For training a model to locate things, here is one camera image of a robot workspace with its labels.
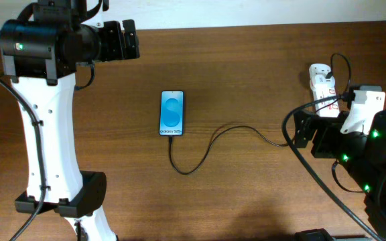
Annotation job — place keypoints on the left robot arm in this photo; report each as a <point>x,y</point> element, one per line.
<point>41,50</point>

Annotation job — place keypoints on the white power strip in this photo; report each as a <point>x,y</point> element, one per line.
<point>329,108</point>

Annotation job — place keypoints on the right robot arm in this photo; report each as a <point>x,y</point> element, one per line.
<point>362,153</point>

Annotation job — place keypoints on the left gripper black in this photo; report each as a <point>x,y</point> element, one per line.
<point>116,50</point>

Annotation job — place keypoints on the blue Galaxy smartphone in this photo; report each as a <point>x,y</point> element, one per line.
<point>171,121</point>

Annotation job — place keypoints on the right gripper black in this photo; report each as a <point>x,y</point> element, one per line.
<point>330,127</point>

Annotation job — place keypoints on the white USB charger plug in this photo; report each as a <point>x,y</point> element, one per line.
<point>318,77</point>

